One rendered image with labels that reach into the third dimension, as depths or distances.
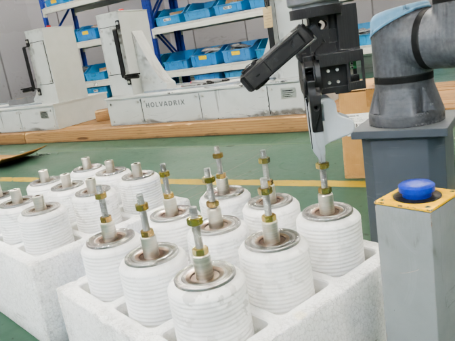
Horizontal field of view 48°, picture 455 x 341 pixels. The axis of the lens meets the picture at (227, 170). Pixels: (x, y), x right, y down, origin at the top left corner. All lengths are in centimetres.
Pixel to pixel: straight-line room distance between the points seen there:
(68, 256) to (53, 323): 13
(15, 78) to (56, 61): 428
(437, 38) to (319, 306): 55
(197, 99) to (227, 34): 725
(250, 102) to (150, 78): 85
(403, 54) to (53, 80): 317
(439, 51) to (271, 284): 55
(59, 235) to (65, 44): 309
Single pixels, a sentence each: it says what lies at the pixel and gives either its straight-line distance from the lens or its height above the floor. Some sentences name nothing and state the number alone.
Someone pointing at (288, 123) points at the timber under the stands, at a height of 5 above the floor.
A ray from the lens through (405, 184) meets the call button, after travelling 62.
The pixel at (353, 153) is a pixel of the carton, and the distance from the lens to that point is 177.
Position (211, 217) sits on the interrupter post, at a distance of 77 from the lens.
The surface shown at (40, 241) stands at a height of 20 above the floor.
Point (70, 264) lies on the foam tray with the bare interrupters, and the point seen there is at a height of 15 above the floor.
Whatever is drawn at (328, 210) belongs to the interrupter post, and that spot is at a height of 26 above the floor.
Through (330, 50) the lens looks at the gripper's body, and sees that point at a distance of 72.
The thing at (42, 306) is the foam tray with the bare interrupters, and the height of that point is 9.
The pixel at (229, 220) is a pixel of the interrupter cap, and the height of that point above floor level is 25.
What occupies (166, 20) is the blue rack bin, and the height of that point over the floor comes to 85.
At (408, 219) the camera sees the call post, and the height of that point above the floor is 30.
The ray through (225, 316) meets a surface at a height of 22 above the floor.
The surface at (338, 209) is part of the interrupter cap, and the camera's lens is 78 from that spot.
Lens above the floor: 52
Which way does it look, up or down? 14 degrees down
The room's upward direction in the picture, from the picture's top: 9 degrees counter-clockwise
